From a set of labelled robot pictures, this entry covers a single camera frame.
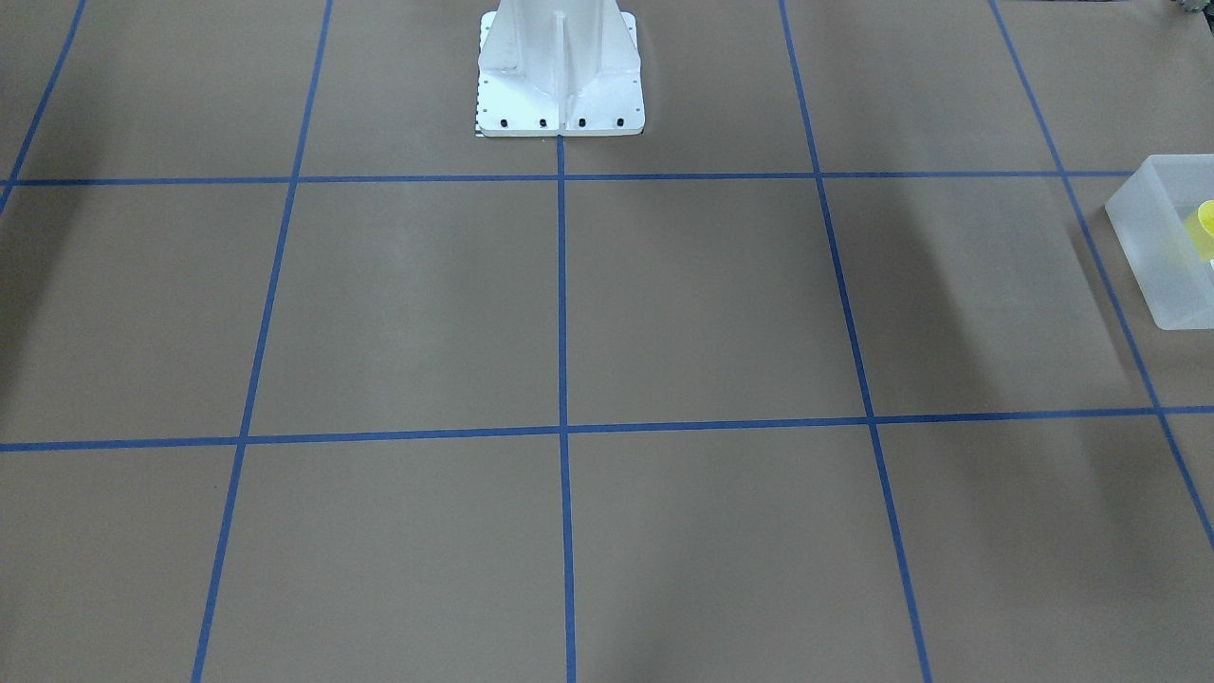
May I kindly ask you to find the yellow plastic cup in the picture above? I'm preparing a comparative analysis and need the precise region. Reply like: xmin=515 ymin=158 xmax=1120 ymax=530
xmin=1182 ymin=199 xmax=1214 ymax=267

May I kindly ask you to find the translucent plastic storage box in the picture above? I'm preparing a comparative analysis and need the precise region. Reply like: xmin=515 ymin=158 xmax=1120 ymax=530
xmin=1105 ymin=153 xmax=1213 ymax=330

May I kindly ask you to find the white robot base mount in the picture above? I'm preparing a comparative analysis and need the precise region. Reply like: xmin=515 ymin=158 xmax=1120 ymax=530
xmin=473 ymin=1 xmax=646 ymax=138

